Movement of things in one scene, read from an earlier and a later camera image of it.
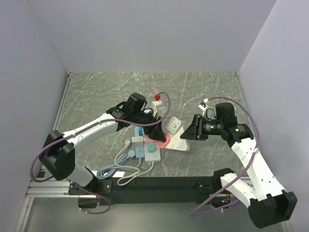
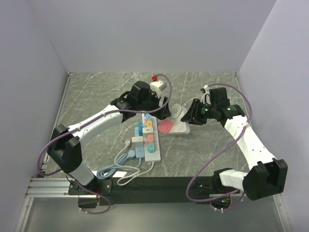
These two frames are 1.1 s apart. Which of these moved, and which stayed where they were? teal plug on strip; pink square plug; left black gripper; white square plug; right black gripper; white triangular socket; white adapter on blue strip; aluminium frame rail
Moved: white triangular socket; pink square plug; white square plug; left black gripper; right black gripper
Stayed: aluminium frame rail; teal plug on strip; white adapter on blue strip
